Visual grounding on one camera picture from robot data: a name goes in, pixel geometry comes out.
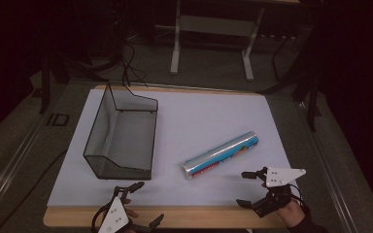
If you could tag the person's right hand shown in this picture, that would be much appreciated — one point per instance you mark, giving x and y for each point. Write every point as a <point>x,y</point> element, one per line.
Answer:
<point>291,213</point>

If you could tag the black rectangular floor bracket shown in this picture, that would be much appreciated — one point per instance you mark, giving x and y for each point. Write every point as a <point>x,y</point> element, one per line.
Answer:
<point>58,119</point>

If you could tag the grey metal floor rail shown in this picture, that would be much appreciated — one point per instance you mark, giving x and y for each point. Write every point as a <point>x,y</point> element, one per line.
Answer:
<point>328,168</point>
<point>9,168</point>

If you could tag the silver foil roll colourful label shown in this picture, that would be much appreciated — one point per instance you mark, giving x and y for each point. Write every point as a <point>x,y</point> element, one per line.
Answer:
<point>220,156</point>

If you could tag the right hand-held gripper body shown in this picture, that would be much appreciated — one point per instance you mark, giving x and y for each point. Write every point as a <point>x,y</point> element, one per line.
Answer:
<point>274,194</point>

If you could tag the black metal stand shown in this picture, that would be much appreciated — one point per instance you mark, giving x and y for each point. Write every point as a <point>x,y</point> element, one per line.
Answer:
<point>313,100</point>

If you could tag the person's left hand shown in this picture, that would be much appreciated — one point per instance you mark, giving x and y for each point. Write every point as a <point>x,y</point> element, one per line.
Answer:
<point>131,213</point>

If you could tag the white metal table frame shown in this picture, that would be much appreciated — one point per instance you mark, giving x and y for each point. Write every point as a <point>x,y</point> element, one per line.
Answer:
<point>213,26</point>

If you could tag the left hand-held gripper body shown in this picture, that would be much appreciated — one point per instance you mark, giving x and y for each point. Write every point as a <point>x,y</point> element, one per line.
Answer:
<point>114,216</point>

